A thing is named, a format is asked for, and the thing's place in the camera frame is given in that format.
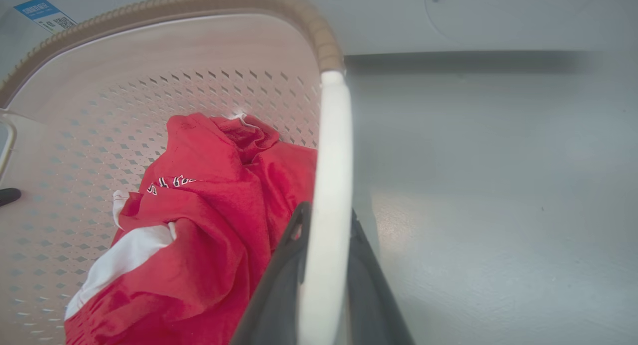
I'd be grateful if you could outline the white perforated laundry basket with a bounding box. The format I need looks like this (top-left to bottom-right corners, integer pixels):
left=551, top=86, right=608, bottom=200
left=0, top=0, right=354, bottom=345

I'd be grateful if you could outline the blue and white label sticker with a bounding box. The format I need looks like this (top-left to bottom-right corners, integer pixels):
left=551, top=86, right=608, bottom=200
left=14, top=0, right=78, bottom=34

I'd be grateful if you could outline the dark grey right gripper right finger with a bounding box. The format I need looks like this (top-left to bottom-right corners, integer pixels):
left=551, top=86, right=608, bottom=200
left=346, top=209, right=416, bottom=345

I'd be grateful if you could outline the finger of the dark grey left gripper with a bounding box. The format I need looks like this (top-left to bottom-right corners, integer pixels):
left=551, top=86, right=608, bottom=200
left=230, top=202, right=313, bottom=345

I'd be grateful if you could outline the white washing machine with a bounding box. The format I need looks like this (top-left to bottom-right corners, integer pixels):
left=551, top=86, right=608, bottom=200
left=0, top=0, right=638, bottom=56

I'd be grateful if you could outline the red and white garment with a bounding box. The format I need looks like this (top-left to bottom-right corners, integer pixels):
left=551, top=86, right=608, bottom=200
left=64, top=112, right=318, bottom=345

